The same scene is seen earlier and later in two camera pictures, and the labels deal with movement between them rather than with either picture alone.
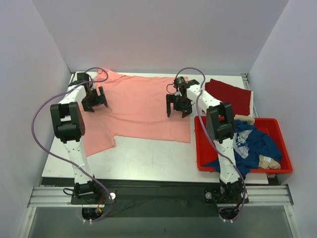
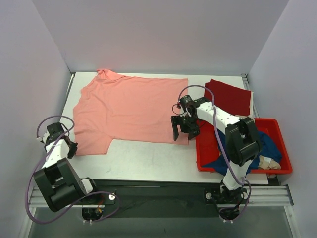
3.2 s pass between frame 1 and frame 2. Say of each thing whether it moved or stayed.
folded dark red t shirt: stayed
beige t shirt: stayed
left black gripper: moved
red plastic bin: stayed
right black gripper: moved
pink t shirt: stayed
